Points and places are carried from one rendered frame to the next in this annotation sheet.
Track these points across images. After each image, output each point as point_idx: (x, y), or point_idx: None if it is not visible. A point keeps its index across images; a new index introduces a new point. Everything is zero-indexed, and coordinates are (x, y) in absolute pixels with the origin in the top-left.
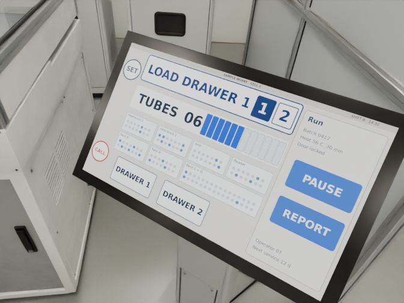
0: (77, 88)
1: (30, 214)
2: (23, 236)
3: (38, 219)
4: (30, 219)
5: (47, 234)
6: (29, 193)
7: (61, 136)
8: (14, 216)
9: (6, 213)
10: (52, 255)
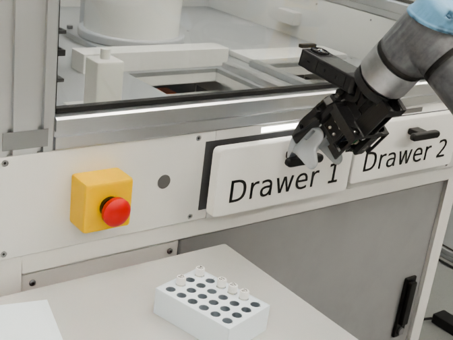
0: None
1: (435, 245)
2: (414, 293)
3: (436, 256)
4: (430, 256)
5: (430, 289)
6: (451, 204)
7: None
8: (413, 256)
9: (410, 249)
10: (413, 338)
